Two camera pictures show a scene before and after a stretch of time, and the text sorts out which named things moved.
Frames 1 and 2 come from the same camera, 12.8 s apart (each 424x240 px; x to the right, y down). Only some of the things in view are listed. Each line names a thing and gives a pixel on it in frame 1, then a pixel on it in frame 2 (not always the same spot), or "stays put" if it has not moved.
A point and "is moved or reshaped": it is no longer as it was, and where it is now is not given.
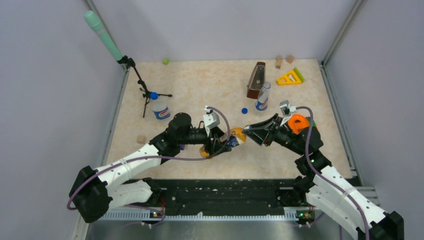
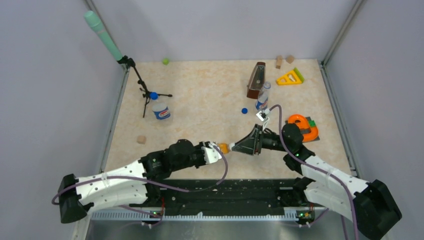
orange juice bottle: [235, 136] is moved or reshaped
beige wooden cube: [141, 139] stays put
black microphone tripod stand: [148, 95] stays put
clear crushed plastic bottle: [261, 104] stays put
